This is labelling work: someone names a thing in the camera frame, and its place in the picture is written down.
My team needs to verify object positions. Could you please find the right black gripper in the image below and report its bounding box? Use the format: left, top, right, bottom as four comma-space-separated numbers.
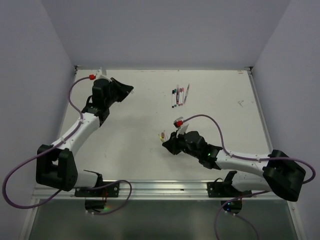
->
162, 128, 201, 159

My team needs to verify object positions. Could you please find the brown capped white pen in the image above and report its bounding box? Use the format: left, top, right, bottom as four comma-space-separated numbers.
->
163, 130, 169, 141

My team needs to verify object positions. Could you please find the dark purple pen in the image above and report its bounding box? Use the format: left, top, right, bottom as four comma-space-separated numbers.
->
183, 83, 190, 104

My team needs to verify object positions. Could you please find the pink capped white pen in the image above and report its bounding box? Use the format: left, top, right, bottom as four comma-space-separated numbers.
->
178, 87, 184, 106

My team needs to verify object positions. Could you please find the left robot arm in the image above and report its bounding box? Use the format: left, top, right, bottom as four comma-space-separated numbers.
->
35, 75, 134, 197

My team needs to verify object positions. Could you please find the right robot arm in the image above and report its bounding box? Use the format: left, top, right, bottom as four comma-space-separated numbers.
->
162, 131, 306, 202

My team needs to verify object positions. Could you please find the black capped white pen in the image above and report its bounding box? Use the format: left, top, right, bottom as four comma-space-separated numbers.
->
171, 89, 174, 108

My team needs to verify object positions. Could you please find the teal capped white pen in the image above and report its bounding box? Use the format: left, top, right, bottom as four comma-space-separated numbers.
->
173, 88, 177, 107

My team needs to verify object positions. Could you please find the magenta pen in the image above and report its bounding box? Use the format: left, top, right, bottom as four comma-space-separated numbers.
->
176, 84, 180, 106

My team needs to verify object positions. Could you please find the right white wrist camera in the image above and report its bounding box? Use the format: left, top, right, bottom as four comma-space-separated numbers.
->
173, 116, 189, 138

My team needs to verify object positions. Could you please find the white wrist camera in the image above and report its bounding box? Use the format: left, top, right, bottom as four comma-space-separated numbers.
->
173, 116, 189, 138
88, 68, 112, 82

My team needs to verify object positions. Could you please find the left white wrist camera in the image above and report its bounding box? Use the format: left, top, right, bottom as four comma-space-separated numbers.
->
88, 68, 112, 82

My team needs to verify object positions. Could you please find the aluminium mounting rail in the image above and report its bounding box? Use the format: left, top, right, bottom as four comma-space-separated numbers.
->
32, 180, 281, 200

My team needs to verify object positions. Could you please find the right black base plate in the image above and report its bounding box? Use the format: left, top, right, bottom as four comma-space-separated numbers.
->
206, 182, 252, 198

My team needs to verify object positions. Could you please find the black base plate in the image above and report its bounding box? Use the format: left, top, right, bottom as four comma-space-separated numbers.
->
206, 182, 252, 198
74, 181, 120, 198

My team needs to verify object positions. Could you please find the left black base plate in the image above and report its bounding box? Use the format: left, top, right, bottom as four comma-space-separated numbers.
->
74, 181, 120, 198

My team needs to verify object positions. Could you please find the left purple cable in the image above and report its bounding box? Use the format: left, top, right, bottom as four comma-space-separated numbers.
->
1, 76, 132, 216

